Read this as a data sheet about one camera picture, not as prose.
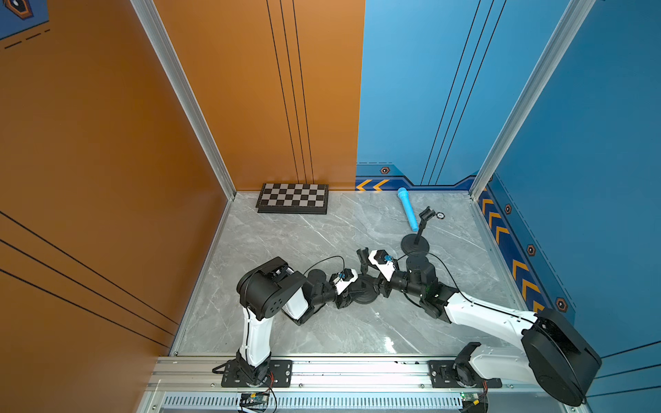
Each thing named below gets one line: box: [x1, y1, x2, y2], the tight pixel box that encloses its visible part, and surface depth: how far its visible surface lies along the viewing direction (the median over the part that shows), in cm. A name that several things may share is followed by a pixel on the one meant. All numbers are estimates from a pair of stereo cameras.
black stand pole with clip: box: [413, 205, 437, 245], surface depth 89 cm
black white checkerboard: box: [255, 183, 330, 215], surface depth 115 cm
